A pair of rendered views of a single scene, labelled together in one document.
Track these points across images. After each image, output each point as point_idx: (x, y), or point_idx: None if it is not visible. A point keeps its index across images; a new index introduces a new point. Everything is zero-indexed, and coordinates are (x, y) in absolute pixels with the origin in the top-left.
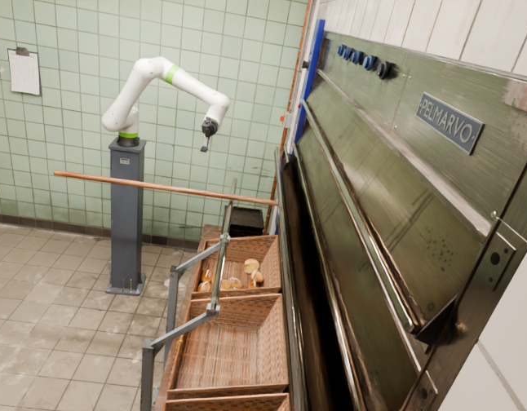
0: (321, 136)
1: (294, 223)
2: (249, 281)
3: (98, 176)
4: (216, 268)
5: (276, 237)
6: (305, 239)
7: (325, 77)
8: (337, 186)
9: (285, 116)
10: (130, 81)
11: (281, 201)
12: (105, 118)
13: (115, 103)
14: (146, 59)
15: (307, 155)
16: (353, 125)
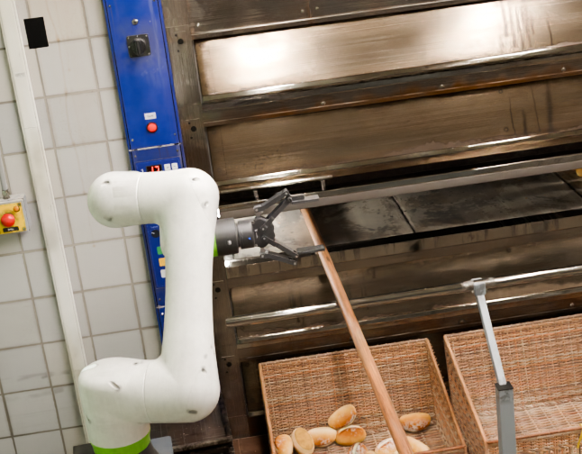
0: (459, 60)
1: None
2: (333, 449)
3: (395, 418)
4: (564, 271)
5: (269, 363)
6: None
7: (296, 21)
8: (543, 77)
9: (23, 204)
10: (210, 236)
11: (473, 171)
12: (213, 380)
13: (206, 324)
14: (195, 168)
15: (327, 147)
16: (518, 13)
